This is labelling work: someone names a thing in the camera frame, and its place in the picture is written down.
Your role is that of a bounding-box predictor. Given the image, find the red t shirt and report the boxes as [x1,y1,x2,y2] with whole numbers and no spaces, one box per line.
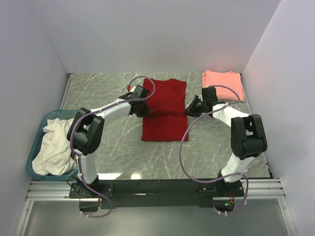
[141,78,188,142]

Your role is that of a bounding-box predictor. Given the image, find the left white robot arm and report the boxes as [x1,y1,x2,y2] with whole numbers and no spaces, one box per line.
[67,85,152,198]

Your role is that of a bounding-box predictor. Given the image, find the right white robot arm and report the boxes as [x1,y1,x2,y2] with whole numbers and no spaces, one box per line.
[183,85,268,196]

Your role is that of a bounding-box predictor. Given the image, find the folded pink t shirt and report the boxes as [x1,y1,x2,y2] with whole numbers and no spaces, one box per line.
[202,71,245,102]

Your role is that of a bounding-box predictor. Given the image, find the teal plastic basket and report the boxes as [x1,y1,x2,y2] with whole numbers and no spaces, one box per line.
[26,109,78,181]

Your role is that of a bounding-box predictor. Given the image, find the white cloth in basket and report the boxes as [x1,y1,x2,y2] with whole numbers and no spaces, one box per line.
[32,118,77,176]

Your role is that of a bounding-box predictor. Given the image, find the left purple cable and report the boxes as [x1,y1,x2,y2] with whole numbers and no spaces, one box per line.
[69,76,156,219]

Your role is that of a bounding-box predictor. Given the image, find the purple cable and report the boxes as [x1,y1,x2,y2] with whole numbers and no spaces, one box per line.
[69,76,156,219]
[179,85,249,217]

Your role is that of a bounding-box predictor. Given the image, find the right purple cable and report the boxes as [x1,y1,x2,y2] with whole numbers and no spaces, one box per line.
[179,85,249,217]

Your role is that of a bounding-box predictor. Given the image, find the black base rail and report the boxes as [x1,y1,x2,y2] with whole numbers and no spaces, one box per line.
[69,179,245,212]

